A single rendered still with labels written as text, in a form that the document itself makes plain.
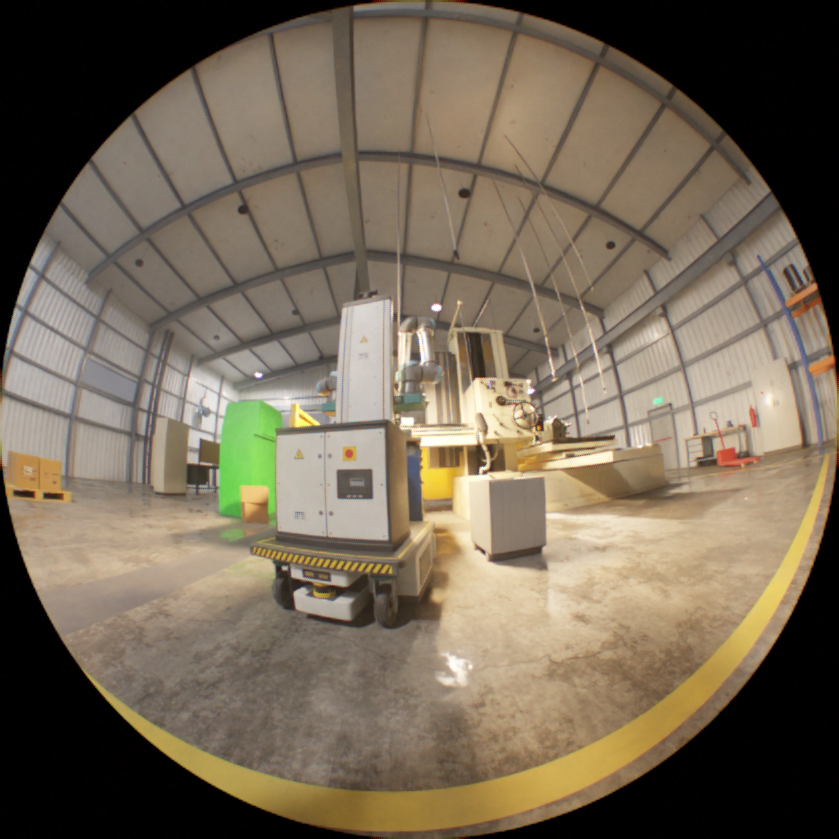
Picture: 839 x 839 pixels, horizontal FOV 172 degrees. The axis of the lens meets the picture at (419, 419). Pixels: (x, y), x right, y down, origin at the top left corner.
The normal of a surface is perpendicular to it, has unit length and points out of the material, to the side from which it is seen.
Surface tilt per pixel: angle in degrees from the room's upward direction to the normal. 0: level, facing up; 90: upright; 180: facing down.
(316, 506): 90
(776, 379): 90
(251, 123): 169
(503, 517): 90
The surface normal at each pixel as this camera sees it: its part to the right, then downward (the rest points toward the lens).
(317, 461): -0.18, -0.20
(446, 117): -0.15, 0.96
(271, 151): 0.23, 0.96
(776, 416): -1.00, 0.02
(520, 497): 0.08, -0.21
